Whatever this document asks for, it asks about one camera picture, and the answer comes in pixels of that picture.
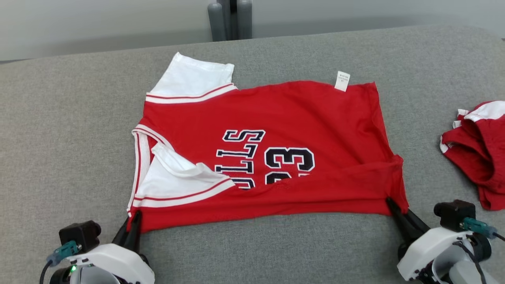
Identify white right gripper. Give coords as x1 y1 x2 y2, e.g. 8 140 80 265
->
386 197 474 282

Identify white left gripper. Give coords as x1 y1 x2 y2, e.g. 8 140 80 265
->
67 211 155 284

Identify red shorts with white stripe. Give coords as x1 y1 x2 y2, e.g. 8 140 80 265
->
440 100 505 211

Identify red basketball jersey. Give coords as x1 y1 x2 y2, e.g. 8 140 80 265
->
126 52 410 233

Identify teal left camera cable connector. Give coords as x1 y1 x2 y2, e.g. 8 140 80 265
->
39 241 81 284

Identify teal camera cable connector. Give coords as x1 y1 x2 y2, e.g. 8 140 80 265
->
39 241 81 284
461 217 505 242

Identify teal right camera cable connector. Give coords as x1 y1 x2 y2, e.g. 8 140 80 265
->
461 217 505 242

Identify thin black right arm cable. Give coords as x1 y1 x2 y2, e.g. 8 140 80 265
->
453 241 488 284

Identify grey cylinder post foot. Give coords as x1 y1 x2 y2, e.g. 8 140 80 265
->
208 2 227 42
237 0 253 40

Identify grey metal post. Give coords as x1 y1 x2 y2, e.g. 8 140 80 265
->
219 0 239 41

